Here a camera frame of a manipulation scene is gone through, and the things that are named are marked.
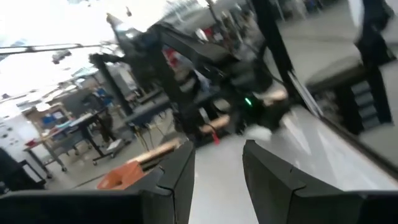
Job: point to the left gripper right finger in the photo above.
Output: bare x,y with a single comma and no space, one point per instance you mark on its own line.
311,208

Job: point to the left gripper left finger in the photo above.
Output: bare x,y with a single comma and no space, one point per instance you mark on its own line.
93,208

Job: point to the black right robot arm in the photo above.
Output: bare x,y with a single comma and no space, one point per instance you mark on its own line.
270,115

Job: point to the orange plastic bin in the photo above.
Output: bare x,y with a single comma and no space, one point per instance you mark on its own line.
124,175

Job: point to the black-legged work table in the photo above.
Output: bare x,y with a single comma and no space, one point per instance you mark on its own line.
88,123

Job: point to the white translucent table mat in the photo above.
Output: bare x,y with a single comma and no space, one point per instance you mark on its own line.
224,174

